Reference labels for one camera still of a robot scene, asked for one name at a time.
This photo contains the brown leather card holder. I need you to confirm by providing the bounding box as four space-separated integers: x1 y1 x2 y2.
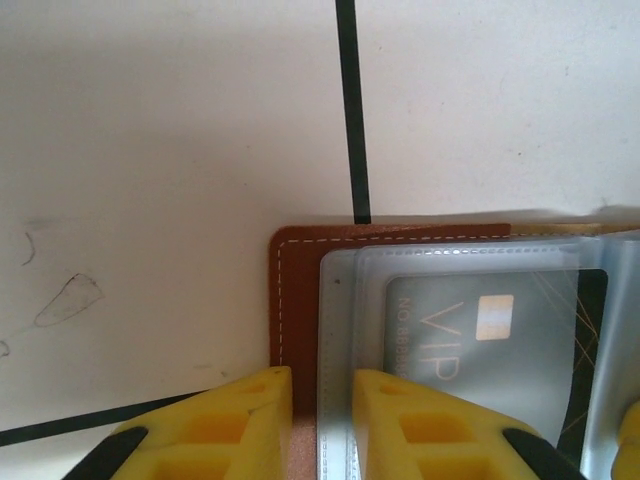
269 219 640 480

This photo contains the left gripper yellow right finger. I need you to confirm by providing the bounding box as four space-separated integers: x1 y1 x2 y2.
352 368 569 480

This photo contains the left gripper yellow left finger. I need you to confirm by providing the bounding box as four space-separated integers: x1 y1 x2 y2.
64 366 295 480

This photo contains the black gold-lined VIP card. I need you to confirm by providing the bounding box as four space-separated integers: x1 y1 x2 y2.
383 268 609 451

